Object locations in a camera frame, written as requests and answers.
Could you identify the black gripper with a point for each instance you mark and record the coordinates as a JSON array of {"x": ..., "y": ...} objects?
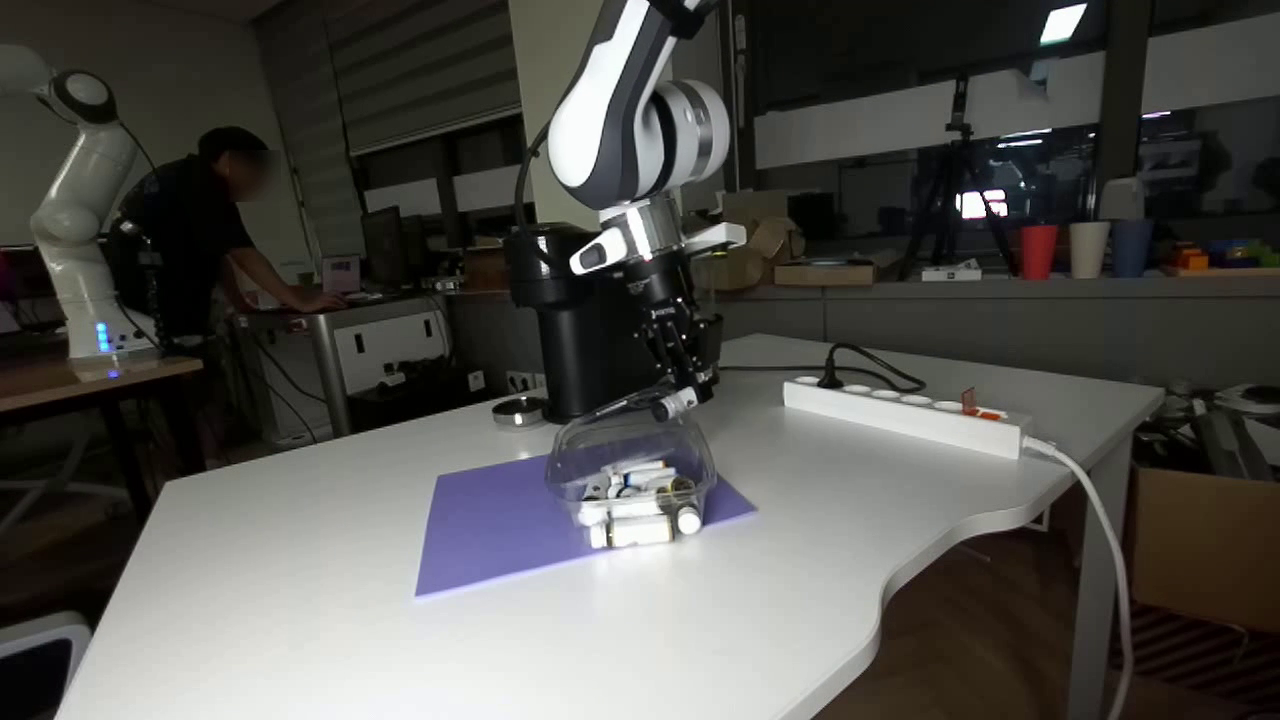
[{"x": 648, "y": 250}]

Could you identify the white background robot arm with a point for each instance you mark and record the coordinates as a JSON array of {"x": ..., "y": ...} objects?
[{"x": 78, "y": 203}]

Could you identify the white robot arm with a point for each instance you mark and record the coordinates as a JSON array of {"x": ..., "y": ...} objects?
[{"x": 620, "y": 140}]

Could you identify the white bottle in box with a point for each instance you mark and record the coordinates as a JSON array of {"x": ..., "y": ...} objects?
[
  {"x": 616, "y": 511},
  {"x": 644, "y": 530}
]

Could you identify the brown cardboard box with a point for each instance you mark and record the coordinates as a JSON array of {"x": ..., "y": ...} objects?
[{"x": 1205, "y": 544}]

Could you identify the black coffee machine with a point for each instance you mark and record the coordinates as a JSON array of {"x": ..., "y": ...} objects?
[{"x": 588, "y": 327}]

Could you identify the purple mat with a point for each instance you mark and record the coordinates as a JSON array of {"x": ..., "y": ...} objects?
[{"x": 505, "y": 523}]

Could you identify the white power strip on table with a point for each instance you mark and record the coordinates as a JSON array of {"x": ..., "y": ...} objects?
[{"x": 921, "y": 416}]

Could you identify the grey cabinet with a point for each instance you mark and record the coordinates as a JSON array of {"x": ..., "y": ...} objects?
[{"x": 372, "y": 346}]

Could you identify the red cup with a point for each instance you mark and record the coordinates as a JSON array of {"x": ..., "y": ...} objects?
[{"x": 1039, "y": 250}]

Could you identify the white cup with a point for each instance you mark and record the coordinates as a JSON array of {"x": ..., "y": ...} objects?
[{"x": 1090, "y": 244}]

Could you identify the blue cup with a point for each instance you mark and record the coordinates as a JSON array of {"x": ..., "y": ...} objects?
[{"x": 1131, "y": 244}]

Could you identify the person in black shirt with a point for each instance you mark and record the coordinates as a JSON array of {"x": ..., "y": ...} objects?
[{"x": 186, "y": 208}]

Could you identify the black monitor with white frame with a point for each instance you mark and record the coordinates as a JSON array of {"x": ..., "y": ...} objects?
[{"x": 39, "y": 659}]

